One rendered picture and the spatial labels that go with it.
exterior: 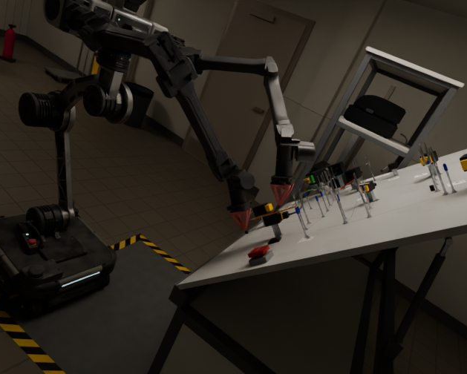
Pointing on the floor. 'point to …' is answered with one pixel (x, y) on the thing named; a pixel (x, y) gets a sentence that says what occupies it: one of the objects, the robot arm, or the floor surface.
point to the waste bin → (139, 95)
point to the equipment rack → (376, 59)
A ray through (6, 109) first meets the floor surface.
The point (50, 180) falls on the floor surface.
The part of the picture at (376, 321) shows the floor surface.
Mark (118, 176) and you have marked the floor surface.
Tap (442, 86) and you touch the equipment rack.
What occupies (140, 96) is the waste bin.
